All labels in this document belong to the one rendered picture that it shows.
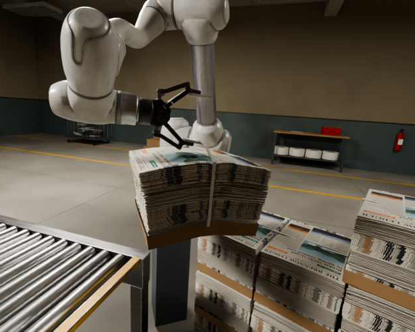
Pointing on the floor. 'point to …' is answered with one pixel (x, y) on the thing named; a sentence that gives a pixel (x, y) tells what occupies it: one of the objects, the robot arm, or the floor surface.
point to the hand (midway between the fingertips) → (203, 119)
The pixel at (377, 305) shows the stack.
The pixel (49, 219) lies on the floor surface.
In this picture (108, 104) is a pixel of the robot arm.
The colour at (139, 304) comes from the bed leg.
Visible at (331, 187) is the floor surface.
